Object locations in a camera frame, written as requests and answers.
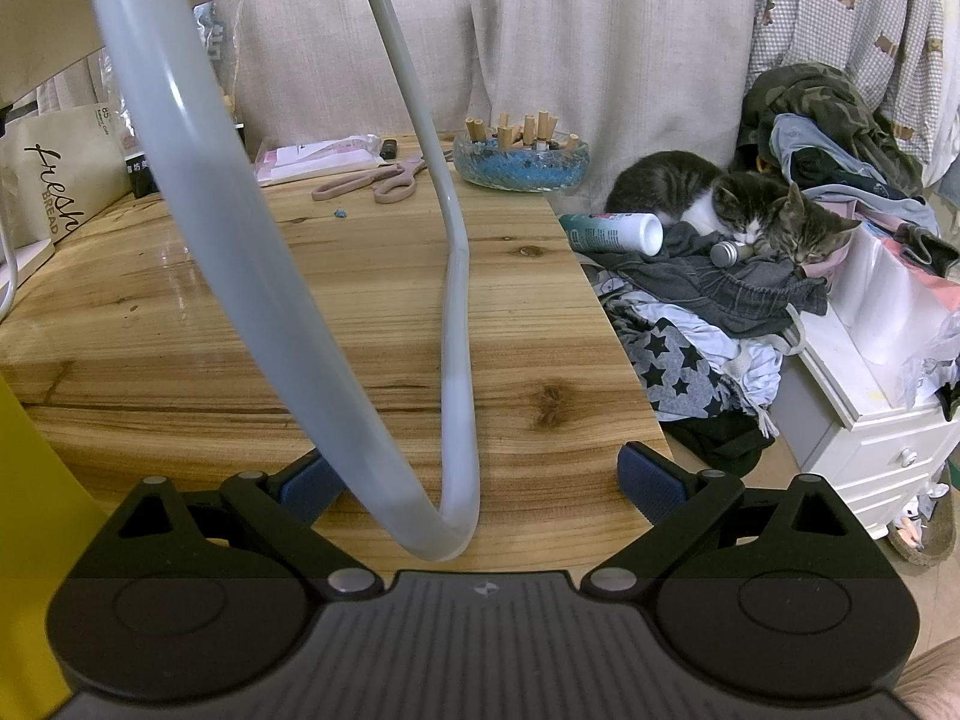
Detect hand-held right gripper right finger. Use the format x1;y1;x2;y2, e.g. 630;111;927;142
586;444;875;602

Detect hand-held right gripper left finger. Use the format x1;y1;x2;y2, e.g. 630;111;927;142
90;448;380;602

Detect yellow cardboard box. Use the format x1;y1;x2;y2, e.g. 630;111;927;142
0;373;113;720

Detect star print cloth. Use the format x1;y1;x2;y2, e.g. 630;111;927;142
621;313;752;422

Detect wooden desk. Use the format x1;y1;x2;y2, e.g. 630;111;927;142
0;133;676;593

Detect dark grey clothes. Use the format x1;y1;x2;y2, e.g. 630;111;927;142
576;223;830;317

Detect white nightstand with drawers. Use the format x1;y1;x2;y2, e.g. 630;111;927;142
771;300;960;541

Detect white and green bottle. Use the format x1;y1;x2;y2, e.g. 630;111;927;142
559;211;665;257

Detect round woven basket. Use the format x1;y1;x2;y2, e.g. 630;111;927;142
887;499;960;565

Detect small white folding table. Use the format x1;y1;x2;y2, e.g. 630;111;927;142
0;0;482;563

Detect grey and white kitten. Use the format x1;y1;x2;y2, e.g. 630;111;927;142
604;151;782;254

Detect brown tabby kitten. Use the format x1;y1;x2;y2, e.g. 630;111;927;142
771;183;863;268

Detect clear plastic bag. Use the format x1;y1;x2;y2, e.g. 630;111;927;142
823;223;960;407

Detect beige scissors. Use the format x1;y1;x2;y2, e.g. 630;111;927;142
310;153;455;206

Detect pink flat packet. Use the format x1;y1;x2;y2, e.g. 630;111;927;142
255;135;385;185

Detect glass ashtray with blue beads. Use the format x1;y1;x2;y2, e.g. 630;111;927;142
451;111;590;191

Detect black label box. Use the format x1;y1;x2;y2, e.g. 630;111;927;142
120;141;163;201

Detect white paper bag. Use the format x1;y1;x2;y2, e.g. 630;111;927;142
0;100;133;272

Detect pile of camouflage clothes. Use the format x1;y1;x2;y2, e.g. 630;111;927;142
736;64;932;205

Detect white curtain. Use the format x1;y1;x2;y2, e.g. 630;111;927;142
195;0;760;192

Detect dog print hanging sheet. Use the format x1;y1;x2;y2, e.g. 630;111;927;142
745;0;955;192

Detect white cable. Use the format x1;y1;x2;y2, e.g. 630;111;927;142
0;223;20;317

